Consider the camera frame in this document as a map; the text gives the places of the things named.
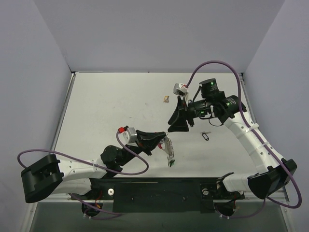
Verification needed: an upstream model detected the red handle spring keyring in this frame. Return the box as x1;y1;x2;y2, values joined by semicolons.
158;132;174;162

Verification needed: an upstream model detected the key with black tag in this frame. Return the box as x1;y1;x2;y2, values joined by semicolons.
200;131;211;141

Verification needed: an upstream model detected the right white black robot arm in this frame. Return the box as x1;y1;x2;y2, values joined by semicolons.
168;78;297;199

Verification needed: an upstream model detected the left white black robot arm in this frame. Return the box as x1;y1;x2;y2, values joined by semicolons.
21;128;167;203

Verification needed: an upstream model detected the green key tag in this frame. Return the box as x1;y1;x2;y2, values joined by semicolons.
169;159;175;167

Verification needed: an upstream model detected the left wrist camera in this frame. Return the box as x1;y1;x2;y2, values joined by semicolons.
118;126;138;144

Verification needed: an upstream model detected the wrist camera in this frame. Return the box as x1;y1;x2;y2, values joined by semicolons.
118;126;138;144
173;83;189;103

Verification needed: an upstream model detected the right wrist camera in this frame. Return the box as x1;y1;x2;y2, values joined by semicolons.
173;83;189;103

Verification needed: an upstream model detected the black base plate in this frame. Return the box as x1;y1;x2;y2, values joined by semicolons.
78;177;244;213

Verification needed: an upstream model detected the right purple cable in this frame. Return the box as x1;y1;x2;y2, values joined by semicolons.
185;60;302;220

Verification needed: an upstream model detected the purple cable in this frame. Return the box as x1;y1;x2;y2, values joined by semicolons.
17;131;149;220
185;60;302;220

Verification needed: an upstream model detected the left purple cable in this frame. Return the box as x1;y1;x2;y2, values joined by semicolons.
17;131;149;220

